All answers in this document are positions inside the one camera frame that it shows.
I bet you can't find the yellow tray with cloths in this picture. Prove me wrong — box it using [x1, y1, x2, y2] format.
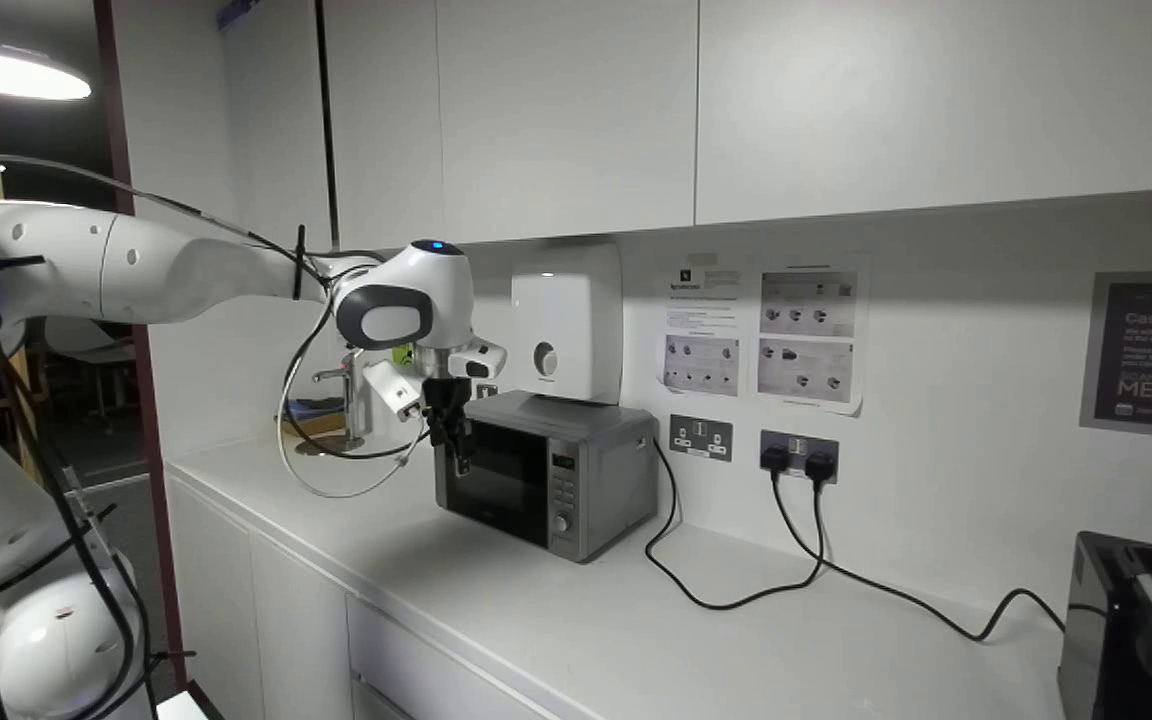
[273, 395, 349, 448]

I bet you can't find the white flat box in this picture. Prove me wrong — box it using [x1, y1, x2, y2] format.
[153, 674, 227, 720]

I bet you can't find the silver microwave oven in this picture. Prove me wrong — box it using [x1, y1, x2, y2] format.
[431, 389, 665, 567]

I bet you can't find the black toaster power cable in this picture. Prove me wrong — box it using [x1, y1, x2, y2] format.
[808, 476, 1072, 649]

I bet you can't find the black double wall socket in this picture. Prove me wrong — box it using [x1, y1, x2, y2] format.
[757, 422, 844, 486]

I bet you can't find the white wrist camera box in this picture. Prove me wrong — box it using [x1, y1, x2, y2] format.
[360, 339, 511, 421]

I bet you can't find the silver wall socket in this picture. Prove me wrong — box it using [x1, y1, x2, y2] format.
[665, 410, 735, 463]

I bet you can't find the round ceiling lamp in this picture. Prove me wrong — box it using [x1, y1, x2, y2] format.
[0, 30, 96, 106]

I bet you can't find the paper sheet with pictures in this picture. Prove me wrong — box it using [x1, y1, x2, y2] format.
[757, 266, 862, 339]
[660, 329, 744, 398]
[751, 330, 862, 408]

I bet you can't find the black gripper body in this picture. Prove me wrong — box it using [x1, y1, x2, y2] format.
[415, 342, 478, 421]

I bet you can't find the dark door frame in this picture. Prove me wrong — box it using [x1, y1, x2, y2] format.
[89, 0, 192, 673]

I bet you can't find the white wall cabinet door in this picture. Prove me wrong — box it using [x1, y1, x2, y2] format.
[692, 0, 1152, 228]
[328, 0, 447, 257]
[213, 0, 337, 260]
[438, 0, 703, 249]

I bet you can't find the chrome water tap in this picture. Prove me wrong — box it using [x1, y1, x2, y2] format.
[315, 355, 377, 454]

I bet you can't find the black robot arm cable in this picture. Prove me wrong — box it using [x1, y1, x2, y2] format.
[0, 147, 439, 720]

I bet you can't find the small white paper notice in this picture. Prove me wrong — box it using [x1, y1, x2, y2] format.
[665, 263, 744, 303]

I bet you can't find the black microwave power cable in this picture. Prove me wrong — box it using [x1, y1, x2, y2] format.
[637, 436, 833, 618]

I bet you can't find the white wall dispenser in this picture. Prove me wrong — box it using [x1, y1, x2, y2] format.
[510, 245, 626, 405]

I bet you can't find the white base cabinet front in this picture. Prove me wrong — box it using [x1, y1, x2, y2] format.
[346, 594, 569, 720]
[167, 472, 355, 720]

